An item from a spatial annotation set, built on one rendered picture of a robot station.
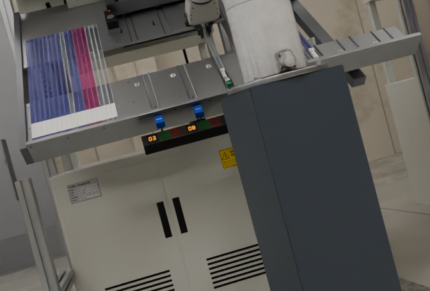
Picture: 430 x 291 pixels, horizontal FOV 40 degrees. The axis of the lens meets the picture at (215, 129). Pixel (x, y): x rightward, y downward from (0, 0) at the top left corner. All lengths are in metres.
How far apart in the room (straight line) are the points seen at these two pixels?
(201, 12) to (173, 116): 0.35
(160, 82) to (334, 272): 0.91
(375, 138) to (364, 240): 4.10
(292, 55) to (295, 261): 0.35
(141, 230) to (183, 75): 0.54
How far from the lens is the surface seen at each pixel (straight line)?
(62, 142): 1.66
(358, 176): 1.06
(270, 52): 1.05
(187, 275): 2.01
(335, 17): 5.13
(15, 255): 4.43
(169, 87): 1.73
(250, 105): 1.01
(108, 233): 1.98
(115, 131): 1.65
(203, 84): 1.72
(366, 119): 5.13
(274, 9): 1.07
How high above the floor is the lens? 0.66
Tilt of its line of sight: 1 degrees down
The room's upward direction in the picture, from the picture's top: 15 degrees counter-clockwise
